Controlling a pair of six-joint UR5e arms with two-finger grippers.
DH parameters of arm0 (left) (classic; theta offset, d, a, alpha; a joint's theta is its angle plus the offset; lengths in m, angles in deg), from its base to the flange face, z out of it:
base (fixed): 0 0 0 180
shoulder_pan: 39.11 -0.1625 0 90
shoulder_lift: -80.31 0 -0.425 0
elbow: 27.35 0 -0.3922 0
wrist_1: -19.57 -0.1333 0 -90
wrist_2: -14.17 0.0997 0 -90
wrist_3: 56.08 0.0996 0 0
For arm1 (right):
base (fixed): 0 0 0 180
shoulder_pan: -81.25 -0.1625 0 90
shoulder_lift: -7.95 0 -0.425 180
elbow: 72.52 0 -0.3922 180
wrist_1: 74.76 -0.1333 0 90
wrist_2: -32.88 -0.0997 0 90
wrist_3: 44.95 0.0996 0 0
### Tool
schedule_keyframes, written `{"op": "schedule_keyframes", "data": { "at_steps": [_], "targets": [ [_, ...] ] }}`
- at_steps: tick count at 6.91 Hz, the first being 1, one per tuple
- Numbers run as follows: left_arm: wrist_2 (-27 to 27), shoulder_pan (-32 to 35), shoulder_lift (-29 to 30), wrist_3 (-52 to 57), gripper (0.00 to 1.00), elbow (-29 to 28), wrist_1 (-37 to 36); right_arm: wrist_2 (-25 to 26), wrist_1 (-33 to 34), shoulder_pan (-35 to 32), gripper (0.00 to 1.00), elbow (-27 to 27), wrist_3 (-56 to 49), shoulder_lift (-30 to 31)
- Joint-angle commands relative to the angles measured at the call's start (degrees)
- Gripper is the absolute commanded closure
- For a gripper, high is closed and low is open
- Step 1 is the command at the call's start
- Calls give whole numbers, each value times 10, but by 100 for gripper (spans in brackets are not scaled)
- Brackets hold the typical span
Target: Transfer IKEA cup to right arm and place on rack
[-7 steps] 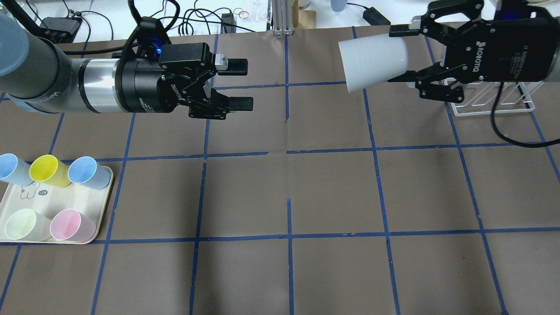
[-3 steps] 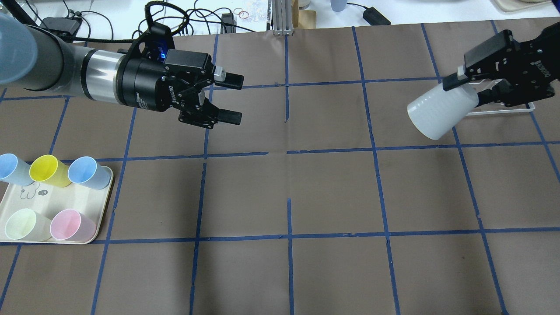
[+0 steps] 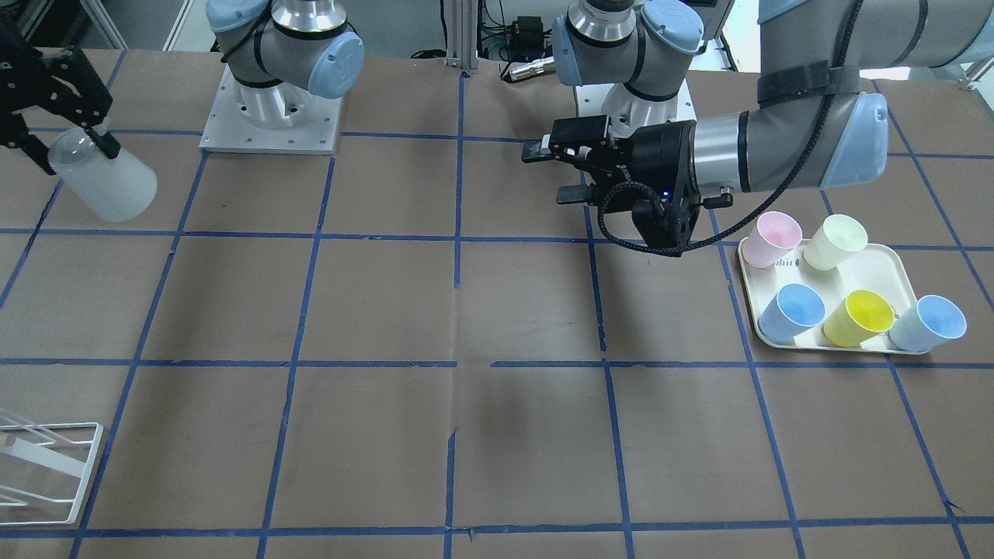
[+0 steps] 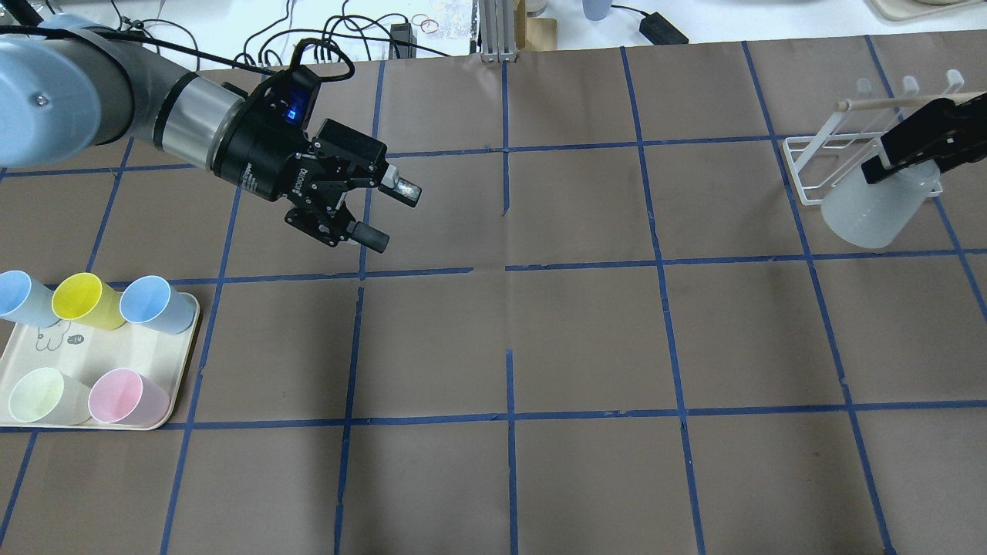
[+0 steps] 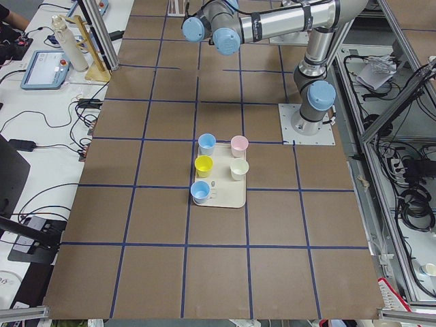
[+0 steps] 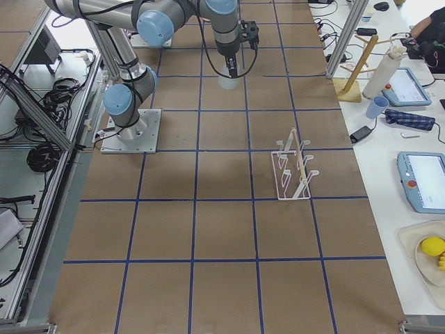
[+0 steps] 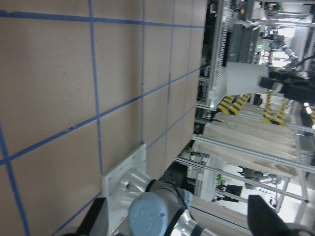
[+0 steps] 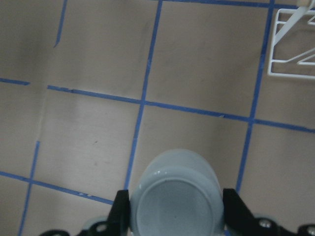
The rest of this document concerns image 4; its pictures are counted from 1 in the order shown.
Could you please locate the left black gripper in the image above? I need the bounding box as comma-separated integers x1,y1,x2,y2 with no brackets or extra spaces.
211,97,423,253

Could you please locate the blue cup on desk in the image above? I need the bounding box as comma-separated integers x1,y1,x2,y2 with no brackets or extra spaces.
581,0,612,22

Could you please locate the pale green plastic cup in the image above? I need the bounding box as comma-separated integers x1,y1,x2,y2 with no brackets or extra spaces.
8,368,91,426

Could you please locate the black power adapter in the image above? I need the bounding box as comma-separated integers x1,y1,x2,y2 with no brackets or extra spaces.
638,12,690,45

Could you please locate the blue cup beside yellow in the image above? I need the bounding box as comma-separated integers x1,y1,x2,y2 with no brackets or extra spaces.
119,275,197,335

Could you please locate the beige tray with toys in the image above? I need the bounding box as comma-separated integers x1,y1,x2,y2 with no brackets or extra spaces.
868,1,985,22

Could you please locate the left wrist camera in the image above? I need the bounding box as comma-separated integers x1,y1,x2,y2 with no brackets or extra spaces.
262,66,321,131

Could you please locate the white wire cup rack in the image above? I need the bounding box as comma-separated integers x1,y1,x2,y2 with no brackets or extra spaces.
780,68,985,207

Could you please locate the wooden mug tree stand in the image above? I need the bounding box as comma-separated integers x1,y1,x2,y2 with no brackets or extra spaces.
514,1,558,52

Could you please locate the light blue cup tray corner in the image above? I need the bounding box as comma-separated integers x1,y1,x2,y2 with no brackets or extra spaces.
1,270,61,329

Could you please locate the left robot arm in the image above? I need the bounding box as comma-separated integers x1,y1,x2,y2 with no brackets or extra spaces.
1,14,422,253

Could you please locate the pink plastic cup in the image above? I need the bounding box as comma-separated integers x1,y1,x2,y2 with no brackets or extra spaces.
87,368,170,428

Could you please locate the yellow plastic cup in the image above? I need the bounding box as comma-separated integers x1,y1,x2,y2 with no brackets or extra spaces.
52,273,126,330

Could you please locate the grey plastic cup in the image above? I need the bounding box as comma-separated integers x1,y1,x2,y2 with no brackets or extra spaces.
820,161,941,250

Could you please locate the beige plastic tray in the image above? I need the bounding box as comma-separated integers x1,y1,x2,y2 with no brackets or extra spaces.
1,322,198,431

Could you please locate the aluminium frame post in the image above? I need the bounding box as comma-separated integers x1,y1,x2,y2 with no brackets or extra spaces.
474,1,517,63

